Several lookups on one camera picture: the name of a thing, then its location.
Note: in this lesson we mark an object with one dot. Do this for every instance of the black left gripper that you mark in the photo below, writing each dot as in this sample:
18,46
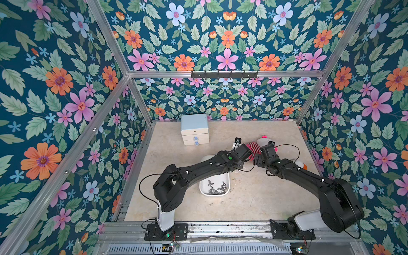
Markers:
243,161

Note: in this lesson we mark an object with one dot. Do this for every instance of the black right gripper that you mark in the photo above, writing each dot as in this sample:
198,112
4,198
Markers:
263,153

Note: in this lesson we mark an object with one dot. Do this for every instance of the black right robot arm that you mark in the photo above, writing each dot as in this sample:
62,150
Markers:
339,208

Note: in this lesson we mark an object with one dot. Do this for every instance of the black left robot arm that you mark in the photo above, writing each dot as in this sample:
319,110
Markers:
171,186

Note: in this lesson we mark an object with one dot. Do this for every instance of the white storage tray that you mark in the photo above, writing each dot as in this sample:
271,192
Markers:
216,179

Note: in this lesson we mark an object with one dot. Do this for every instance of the pile of wing nuts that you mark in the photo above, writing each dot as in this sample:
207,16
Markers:
217,191

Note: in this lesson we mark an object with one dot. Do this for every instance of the pale blue drawer box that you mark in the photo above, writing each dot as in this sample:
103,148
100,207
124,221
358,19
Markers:
195,129

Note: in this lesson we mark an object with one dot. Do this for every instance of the pink white striped plush toy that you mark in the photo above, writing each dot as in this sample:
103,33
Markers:
255,146

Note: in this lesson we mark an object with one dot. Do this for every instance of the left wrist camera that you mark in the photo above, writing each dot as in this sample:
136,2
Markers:
237,142

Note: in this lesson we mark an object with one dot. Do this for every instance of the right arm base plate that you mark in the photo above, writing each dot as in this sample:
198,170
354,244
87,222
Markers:
288,230

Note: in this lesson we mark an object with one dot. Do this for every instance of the black hook rail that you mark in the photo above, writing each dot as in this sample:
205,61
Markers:
223,74

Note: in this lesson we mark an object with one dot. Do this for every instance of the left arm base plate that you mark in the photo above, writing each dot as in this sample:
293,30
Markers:
178,232

